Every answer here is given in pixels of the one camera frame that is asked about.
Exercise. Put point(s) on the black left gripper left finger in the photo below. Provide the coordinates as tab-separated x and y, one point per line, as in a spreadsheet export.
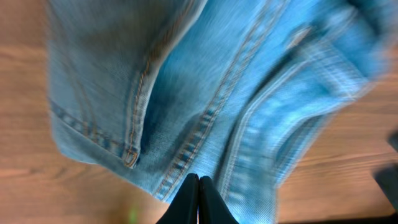
184	207

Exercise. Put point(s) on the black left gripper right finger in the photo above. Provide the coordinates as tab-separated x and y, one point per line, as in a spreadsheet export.
211	207

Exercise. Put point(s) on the blue denim jeans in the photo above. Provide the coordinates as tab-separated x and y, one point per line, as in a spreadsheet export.
236	90

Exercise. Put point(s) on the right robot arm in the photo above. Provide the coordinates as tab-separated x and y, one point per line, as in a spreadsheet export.
386	179

